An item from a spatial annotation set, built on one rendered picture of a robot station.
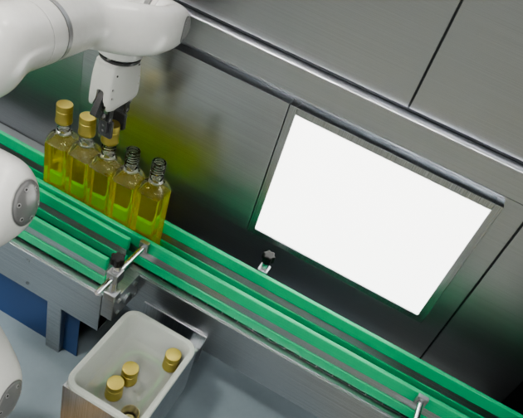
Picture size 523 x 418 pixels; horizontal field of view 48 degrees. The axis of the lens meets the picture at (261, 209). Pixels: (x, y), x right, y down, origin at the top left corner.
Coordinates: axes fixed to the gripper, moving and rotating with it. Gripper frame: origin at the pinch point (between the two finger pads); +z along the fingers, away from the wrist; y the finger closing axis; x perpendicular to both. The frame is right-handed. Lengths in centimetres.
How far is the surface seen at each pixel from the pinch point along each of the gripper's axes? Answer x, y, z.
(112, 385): 25, 27, 36
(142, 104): -1.0, -12.1, 1.5
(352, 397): 67, 5, 30
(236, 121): 20.6, -12.4, -5.4
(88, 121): -4.8, 1.1, 1.6
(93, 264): 8.0, 13.1, 25.0
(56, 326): 1, 15, 50
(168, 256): 19.8, 3.8, 22.0
